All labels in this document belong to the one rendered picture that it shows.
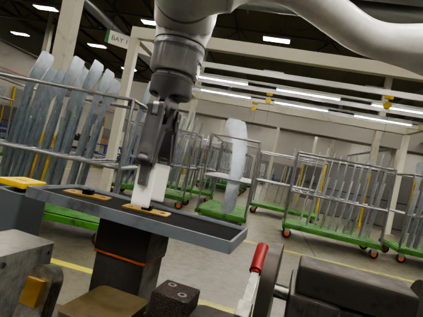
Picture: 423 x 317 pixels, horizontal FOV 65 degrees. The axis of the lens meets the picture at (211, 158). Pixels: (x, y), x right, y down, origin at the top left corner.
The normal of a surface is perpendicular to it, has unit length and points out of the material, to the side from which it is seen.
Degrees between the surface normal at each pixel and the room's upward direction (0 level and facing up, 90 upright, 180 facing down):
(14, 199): 90
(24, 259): 90
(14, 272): 90
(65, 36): 90
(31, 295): 78
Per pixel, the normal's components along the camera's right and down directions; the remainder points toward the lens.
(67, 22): -0.16, -0.04
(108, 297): 0.20, -0.98
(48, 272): -0.22, -0.26
